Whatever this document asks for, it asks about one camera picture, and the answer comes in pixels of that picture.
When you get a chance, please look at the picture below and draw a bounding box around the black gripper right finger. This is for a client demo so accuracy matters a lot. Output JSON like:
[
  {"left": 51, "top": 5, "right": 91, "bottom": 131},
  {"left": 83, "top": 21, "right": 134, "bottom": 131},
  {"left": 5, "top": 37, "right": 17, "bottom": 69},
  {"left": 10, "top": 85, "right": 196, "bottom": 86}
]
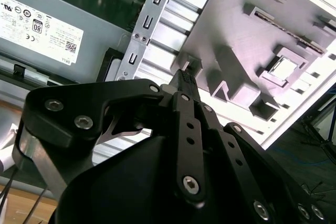
[{"left": 186, "top": 73, "right": 328, "bottom": 224}]

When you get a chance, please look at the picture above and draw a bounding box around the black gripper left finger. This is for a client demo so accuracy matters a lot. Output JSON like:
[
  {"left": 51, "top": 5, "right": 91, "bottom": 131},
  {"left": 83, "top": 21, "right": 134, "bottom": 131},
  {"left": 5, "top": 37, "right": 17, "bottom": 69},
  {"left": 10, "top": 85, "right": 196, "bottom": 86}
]
[{"left": 20, "top": 69, "right": 209, "bottom": 206}]

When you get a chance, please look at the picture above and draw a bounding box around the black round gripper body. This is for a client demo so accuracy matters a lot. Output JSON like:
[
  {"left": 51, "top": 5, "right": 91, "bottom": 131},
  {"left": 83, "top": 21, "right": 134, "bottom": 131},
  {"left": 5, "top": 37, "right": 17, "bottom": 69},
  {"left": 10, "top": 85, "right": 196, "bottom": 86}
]
[{"left": 54, "top": 131, "right": 257, "bottom": 224}]

